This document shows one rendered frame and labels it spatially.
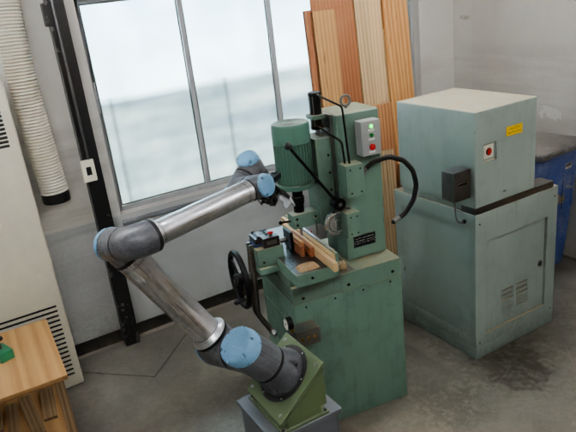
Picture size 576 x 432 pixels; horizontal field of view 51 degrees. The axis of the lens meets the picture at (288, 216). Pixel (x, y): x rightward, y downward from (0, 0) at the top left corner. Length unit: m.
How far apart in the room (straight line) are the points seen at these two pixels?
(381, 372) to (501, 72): 2.60
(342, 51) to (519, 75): 1.32
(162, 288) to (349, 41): 2.71
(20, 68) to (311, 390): 2.24
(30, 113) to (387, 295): 2.09
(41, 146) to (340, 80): 2.02
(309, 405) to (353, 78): 2.69
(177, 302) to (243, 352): 0.30
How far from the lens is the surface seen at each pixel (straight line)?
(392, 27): 4.64
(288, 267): 2.75
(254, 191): 2.28
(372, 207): 2.96
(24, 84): 3.55
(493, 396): 3.44
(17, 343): 3.48
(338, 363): 3.08
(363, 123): 2.76
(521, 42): 4.79
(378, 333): 3.11
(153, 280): 2.19
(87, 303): 4.10
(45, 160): 3.61
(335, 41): 4.34
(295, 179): 2.77
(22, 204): 3.53
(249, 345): 2.21
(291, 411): 2.34
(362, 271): 2.91
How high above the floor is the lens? 2.07
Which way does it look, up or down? 20 degrees down
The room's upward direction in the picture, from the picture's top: 7 degrees counter-clockwise
